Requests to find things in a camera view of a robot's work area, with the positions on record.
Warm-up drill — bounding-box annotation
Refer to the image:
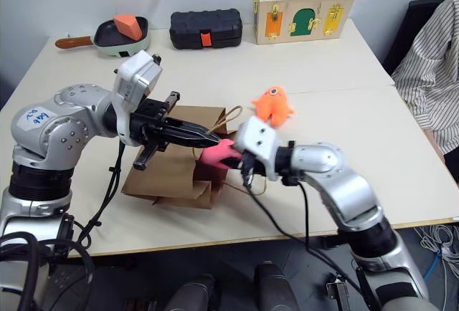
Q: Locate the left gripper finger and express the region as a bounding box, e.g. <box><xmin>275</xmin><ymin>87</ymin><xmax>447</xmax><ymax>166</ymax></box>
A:
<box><xmin>165</xmin><ymin>118</ymin><xmax>210</xmax><ymax>138</ymax></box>
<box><xmin>158</xmin><ymin>133</ymin><xmax>221</xmax><ymax>148</ymax></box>

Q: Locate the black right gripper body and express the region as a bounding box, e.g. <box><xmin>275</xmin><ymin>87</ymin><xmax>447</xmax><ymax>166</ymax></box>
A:
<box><xmin>239</xmin><ymin>150</ymin><xmax>268</xmax><ymax>187</ymax></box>

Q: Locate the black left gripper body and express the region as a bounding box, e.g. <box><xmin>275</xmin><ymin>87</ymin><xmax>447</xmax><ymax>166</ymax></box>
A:
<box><xmin>129</xmin><ymin>90</ymin><xmax>181</xmax><ymax>172</ymax></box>

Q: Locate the pink plush toy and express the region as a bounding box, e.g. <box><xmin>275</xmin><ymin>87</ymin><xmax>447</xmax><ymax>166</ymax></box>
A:
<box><xmin>199</xmin><ymin>138</ymin><xmax>243</xmax><ymax>171</ymax></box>

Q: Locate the brown paper bag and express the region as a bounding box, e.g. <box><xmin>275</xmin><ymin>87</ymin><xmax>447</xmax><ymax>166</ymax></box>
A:
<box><xmin>121</xmin><ymin>105</ymin><xmax>268</xmax><ymax>210</ymax></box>

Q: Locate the orange octopus plush toy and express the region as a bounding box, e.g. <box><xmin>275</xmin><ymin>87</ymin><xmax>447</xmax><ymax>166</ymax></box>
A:
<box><xmin>251</xmin><ymin>86</ymin><xmax>295</xmax><ymax>128</ymax></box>

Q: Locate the orange wedge block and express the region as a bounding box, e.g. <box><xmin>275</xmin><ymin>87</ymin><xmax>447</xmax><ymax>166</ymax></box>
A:
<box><xmin>113</xmin><ymin>14</ymin><xmax>143</xmax><ymax>42</ymax></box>

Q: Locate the black plastic tool case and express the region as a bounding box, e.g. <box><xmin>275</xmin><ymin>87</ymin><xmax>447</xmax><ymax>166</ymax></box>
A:
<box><xmin>169</xmin><ymin>8</ymin><xmax>244</xmax><ymax>51</ymax></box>

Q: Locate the dark rounded shape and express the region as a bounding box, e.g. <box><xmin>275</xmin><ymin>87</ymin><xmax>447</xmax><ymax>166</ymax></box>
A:
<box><xmin>253</xmin><ymin>260</ymin><xmax>301</xmax><ymax>311</ymax></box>
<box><xmin>163</xmin><ymin>272</ymin><xmax>217</xmax><ymax>311</ymax></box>

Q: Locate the wooden lock puzzle box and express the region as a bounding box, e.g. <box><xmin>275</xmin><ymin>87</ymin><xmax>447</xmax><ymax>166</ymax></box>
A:
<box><xmin>252</xmin><ymin>0</ymin><xmax>356</xmax><ymax>45</ymax></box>

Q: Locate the black chair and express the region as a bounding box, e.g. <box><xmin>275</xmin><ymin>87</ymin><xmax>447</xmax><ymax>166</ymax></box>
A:
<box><xmin>381</xmin><ymin>0</ymin><xmax>446</xmax><ymax>76</ymax></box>

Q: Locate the person in striped shirt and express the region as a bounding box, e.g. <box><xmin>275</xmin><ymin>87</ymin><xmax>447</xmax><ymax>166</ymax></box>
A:
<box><xmin>390</xmin><ymin>0</ymin><xmax>459</xmax><ymax>185</ymax></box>

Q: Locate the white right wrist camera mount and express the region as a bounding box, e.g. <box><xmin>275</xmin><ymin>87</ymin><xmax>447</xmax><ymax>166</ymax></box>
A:
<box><xmin>233</xmin><ymin>115</ymin><xmax>283</xmax><ymax>182</ymax></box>

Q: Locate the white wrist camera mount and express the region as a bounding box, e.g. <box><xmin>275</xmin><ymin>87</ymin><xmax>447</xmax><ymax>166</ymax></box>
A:
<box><xmin>233</xmin><ymin>115</ymin><xmax>283</xmax><ymax>182</ymax></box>
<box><xmin>113</xmin><ymin>49</ymin><xmax>164</xmax><ymax>147</ymax></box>

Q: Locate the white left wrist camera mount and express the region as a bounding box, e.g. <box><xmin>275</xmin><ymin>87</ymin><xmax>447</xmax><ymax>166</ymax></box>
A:
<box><xmin>113</xmin><ymin>49</ymin><xmax>164</xmax><ymax>147</ymax></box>

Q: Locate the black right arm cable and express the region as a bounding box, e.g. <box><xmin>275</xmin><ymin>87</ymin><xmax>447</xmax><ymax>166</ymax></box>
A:
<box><xmin>242</xmin><ymin>173</ymin><xmax>363</xmax><ymax>294</ymax></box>

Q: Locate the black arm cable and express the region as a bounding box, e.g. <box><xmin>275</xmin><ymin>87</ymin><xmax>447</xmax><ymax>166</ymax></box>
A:
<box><xmin>242</xmin><ymin>173</ymin><xmax>363</xmax><ymax>294</ymax></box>
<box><xmin>76</xmin><ymin>141</ymin><xmax>127</xmax><ymax>252</ymax></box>

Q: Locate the green frying pan brown handle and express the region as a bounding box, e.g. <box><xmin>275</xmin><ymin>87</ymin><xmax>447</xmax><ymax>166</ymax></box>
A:
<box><xmin>55</xmin><ymin>15</ymin><xmax>151</xmax><ymax>59</ymax></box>

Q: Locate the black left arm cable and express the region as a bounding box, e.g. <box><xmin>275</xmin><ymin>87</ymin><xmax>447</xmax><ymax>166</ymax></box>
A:
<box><xmin>76</xmin><ymin>141</ymin><xmax>127</xmax><ymax>252</ymax></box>

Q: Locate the thick black cable loop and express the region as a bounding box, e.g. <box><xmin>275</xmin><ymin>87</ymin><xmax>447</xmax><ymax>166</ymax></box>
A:
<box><xmin>0</xmin><ymin>231</ymin><xmax>97</xmax><ymax>311</ymax></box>

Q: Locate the white cable bundle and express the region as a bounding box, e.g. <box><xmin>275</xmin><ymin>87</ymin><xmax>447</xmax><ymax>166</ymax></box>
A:
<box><xmin>412</xmin><ymin>222</ymin><xmax>459</xmax><ymax>282</ymax></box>

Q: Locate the blue cable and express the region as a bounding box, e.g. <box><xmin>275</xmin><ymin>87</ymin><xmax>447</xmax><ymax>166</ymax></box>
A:
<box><xmin>424</xmin><ymin>252</ymin><xmax>443</xmax><ymax>280</ymax></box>

